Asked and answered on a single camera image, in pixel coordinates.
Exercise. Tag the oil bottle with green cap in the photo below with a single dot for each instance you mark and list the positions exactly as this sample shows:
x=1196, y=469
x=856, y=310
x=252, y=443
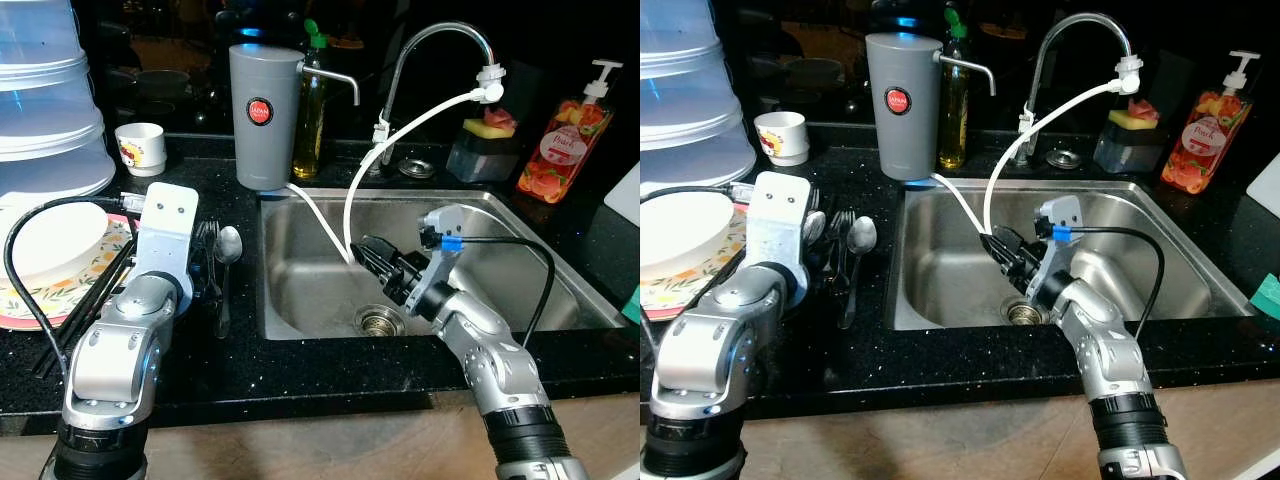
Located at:
x=310, y=130
x=952, y=120

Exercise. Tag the dark sponge holder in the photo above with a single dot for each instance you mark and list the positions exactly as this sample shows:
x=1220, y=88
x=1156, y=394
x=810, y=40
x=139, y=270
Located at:
x=1125, y=150
x=480, y=160

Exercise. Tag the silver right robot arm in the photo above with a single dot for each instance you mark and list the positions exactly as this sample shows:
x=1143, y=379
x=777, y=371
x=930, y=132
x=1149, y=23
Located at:
x=490, y=350
x=1100, y=345

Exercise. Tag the floral plate with pink rim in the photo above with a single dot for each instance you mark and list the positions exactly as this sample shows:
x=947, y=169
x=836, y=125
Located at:
x=60, y=300
x=690, y=295

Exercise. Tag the metal fork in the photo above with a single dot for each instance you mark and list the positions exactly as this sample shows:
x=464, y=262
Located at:
x=840, y=225
x=209, y=240

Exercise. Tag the grey water filter canister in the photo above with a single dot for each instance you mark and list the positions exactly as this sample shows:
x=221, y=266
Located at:
x=265, y=115
x=905, y=110

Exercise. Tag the white cutting board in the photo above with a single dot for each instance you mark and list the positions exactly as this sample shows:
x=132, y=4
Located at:
x=625, y=195
x=1265, y=185

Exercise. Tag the stainless steel sink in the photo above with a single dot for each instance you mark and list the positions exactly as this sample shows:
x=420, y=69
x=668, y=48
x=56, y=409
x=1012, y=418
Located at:
x=300, y=290
x=940, y=280

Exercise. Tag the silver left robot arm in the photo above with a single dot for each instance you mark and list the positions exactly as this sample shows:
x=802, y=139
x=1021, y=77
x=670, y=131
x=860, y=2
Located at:
x=715, y=360
x=115, y=360

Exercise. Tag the metal spoon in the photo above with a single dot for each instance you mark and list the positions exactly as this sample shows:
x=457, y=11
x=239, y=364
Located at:
x=816, y=228
x=228, y=245
x=860, y=238

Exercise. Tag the translucent white plastic container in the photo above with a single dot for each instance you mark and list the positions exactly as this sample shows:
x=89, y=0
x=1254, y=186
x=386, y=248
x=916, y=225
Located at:
x=40, y=110
x=680, y=110
x=50, y=175
x=690, y=168
x=30, y=40
x=670, y=40

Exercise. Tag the peach soap pump bottle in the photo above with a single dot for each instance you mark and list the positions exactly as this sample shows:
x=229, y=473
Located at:
x=560, y=150
x=1200, y=140

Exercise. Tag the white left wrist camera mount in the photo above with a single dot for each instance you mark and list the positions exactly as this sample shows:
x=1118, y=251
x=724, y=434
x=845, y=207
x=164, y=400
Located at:
x=780, y=215
x=165, y=225

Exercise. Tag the round metal hole cover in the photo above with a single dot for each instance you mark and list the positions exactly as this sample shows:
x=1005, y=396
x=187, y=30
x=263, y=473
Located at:
x=417, y=168
x=1064, y=158

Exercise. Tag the green sponge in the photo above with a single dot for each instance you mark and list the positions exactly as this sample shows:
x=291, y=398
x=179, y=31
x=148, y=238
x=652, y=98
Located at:
x=1268, y=298
x=632, y=308

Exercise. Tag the pink scrub sponge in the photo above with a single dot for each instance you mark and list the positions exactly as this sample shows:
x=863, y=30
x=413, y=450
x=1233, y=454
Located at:
x=502, y=118
x=1146, y=110

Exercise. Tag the metal sink drain strainer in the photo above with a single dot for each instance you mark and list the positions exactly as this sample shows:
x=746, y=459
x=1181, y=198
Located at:
x=1022, y=314
x=380, y=320

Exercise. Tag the chrome gooseneck faucet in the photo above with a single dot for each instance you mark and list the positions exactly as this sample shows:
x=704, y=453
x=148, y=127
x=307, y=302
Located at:
x=1128, y=65
x=490, y=72

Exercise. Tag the white bowl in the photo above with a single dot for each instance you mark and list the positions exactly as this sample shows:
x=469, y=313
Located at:
x=55, y=245
x=680, y=235

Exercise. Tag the yellow sponge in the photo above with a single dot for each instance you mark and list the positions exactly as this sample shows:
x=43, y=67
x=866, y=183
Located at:
x=475, y=128
x=1120, y=118

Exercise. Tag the black chopstick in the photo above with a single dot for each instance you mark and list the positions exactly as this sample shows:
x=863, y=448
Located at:
x=100, y=292
x=725, y=270
x=110, y=268
x=722, y=285

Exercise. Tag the white printed cup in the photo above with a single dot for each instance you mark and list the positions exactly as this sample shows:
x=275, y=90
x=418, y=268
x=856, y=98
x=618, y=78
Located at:
x=780, y=140
x=140, y=150

